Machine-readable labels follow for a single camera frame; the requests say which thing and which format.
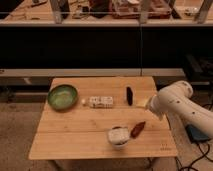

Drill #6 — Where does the black floor cable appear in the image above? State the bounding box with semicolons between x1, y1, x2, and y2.
175;139;213;171

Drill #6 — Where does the blue box on floor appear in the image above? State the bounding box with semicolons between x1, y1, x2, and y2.
185;124;210;143

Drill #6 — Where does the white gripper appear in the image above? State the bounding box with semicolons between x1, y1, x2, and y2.
146;95;164;120

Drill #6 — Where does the dark eggplant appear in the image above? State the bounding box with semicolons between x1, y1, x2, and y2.
126;87;133;106

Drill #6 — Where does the green ceramic bowl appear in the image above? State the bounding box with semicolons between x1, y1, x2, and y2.
47;84;78;111

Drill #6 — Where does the yellow cheese wedge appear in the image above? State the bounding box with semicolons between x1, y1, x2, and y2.
136;98;148;108

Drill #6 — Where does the wooden table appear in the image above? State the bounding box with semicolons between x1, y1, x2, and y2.
29;77;177;160

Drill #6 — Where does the long shelf bench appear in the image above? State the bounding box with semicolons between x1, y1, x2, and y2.
0;0;213;77

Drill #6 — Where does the white plastic bottle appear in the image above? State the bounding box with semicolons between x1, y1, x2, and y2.
81;96;114;108

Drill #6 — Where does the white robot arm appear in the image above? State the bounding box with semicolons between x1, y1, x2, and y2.
146;80;213;138

